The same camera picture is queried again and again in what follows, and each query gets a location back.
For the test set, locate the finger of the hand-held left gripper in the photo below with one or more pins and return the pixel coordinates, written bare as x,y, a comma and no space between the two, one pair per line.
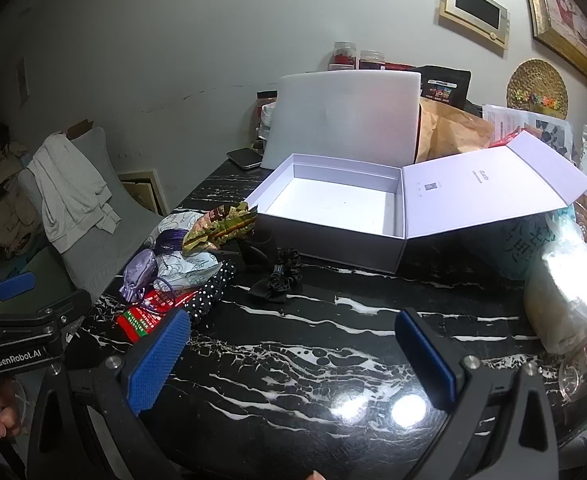
58,311
13,286

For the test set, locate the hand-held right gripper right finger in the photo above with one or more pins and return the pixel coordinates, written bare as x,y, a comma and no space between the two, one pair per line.
429,362

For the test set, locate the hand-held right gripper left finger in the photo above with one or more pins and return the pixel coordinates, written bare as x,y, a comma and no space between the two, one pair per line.
158,360

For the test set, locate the red snack packet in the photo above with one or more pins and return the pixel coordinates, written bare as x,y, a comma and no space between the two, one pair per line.
141,317

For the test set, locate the black polka dot headband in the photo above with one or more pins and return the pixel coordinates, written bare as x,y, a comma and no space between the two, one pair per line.
208,292

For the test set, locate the lavender satin pouch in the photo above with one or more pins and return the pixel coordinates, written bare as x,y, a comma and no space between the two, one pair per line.
141,275

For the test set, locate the purple hair scrunchie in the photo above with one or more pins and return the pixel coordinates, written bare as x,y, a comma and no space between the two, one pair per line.
169,242

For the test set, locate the black hair bow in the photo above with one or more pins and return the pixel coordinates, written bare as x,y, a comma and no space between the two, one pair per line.
268,291

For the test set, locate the green gold snack wrapper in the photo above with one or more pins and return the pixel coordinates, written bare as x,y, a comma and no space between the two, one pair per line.
218,227

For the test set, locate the dark translucent hair clip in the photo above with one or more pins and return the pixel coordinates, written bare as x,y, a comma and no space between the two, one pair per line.
257,252

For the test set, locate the black hair scrunchie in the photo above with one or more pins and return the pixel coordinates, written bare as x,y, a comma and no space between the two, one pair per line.
286,265

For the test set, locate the white gift box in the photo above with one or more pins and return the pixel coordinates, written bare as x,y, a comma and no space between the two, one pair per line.
343,200

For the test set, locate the grey chair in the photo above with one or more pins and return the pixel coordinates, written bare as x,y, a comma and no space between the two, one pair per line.
103,245

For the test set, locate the pile of clothes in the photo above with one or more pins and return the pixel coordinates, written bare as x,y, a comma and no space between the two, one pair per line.
3,205

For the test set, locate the white cloth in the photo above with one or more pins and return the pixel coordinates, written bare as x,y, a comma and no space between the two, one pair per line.
73,185

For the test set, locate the teal bag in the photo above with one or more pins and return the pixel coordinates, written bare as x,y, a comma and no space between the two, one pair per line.
521,255

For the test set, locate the beige wooden crate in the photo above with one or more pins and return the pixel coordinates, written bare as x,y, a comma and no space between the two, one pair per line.
141,192

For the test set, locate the clear plastic container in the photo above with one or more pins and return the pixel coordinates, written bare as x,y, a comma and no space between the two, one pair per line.
586,370

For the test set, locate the clear bag with white contents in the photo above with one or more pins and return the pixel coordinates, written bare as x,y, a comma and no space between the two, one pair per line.
566,285

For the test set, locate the brown cardboard flap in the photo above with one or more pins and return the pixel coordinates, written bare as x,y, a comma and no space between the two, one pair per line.
79,129

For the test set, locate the smartphone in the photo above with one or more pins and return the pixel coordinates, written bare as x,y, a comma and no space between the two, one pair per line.
244,158

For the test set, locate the brown paper bag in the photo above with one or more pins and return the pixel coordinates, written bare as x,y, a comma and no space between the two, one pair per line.
448,132

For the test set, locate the small red packet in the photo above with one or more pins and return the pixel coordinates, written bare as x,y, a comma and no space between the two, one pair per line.
507,137

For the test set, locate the printed white papers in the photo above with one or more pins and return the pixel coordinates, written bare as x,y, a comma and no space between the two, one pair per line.
511,117

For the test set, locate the white foam board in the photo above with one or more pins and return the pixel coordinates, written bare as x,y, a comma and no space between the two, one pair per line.
343,110

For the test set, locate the black coffee bag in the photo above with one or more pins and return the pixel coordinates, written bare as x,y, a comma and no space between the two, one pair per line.
443,85

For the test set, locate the round woven trivet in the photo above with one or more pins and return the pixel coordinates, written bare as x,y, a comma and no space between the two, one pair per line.
537,87

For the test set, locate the clear jar with red contents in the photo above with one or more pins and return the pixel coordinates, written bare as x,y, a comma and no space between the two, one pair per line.
372,60
342,57

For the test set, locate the wall intercom panel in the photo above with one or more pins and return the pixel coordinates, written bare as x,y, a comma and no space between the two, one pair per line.
473,10

